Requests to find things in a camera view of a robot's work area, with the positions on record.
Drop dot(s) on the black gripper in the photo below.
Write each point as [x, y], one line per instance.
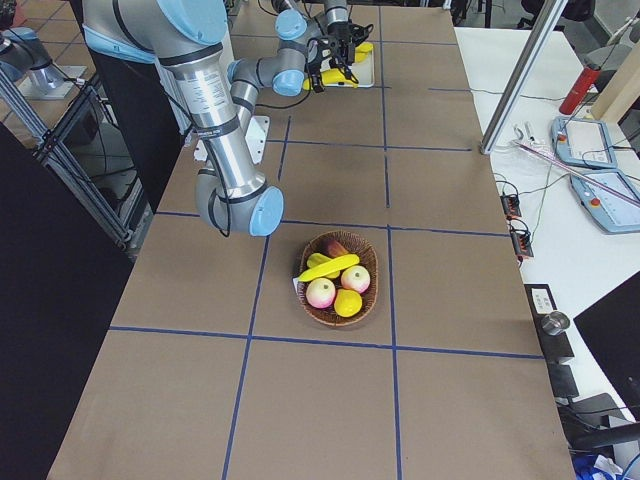
[343, 48]
[316, 82]

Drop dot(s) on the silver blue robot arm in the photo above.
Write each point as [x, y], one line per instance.
[336, 11]
[186, 38]

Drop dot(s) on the brown wicker basket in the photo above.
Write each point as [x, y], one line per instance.
[355, 244]

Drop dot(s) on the white bear print tray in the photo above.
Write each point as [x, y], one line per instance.
[364, 71]

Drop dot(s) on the dark red fruit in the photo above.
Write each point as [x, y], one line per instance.
[333, 248]

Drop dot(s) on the small yellow banana piece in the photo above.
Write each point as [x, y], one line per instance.
[316, 259]

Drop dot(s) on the pink white peach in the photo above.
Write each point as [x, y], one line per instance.
[356, 278]
[320, 293]

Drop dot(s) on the yellow orange mango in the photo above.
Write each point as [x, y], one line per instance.
[347, 303]

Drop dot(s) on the orange black connector board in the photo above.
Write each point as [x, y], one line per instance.
[511, 206]

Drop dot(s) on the red bottle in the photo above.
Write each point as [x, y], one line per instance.
[579, 89]

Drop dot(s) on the far teach pendant tablet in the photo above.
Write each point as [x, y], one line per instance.
[583, 143]

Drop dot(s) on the teach pendant tablet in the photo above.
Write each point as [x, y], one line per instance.
[610, 199]
[583, 143]

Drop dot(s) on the near teach pendant tablet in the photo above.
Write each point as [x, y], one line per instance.
[610, 199]

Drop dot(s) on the small steel cup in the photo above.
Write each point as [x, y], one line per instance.
[555, 323]

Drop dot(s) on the black box with label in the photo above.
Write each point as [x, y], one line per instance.
[556, 349]

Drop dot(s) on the black monitor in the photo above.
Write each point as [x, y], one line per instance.
[610, 329]

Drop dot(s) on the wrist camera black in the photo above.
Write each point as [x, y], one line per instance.
[361, 32]
[338, 62]

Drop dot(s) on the aluminium frame post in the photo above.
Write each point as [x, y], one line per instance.
[549, 15]

